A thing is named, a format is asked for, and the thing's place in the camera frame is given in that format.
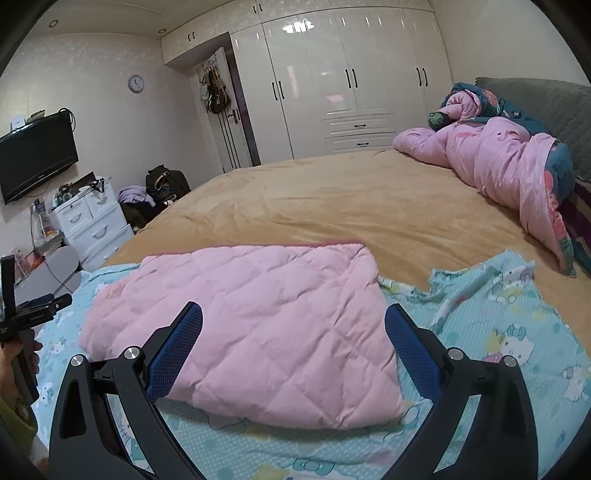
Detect hanging brown bags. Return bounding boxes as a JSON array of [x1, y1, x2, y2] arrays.
[[205, 67, 232, 114]]

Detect pink quilted jacket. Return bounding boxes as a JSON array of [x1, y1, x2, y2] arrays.
[[78, 241, 407, 430]]

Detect grey low cabinet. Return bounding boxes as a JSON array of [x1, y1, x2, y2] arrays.
[[14, 244, 81, 301]]

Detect purple cloth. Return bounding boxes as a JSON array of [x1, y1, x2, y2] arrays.
[[117, 185, 158, 206]]

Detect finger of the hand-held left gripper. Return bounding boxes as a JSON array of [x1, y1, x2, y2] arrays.
[[0, 255, 16, 321]]

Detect white door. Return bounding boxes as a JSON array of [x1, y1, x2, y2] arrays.
[[191, 46, 252, 174]]

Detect dark patterned pillow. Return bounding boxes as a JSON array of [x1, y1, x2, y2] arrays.
[[560, 178, 591, 278]]

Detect pink floral comforter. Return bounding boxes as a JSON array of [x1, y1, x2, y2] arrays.
[[392, 82, 578, 278]]

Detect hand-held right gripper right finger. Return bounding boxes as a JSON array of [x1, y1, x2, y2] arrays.
[[384, 303, 541, 480]]

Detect white glossy wardrobe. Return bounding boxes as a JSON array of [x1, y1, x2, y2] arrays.
[[161, 0, 455, 160]]

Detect white plastic drawer cabinet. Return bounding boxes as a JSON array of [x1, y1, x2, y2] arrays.
[[48, 178, 136, 273]]

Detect dark clothes pile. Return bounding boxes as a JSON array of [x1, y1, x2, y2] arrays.
[[121, 200, 167, 229]]

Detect black bag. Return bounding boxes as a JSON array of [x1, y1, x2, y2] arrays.
[[145, 165, 191, 199]]

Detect black wall television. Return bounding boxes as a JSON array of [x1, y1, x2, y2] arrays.
[[0, 110, 79, 205]]

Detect blue cartoon printed blanket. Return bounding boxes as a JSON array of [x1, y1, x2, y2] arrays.
[[28, 249, 591, 480]]

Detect grey quilted headboard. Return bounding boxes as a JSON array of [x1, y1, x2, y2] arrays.
[[475, 77, 591, 181]]

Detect clutter on drawer cabinet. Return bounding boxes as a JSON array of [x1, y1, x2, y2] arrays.
[[51, 172, 108, 204]]

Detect person's left hand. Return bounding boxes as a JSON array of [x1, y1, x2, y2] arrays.
[[0, 340, 43, 403]]

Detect tan bed sheet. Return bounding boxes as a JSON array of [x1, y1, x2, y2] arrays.
[[102, 150, 591, 296]]

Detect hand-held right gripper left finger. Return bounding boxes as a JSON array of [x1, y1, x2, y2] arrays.
[[48, 301, 218, 480]]

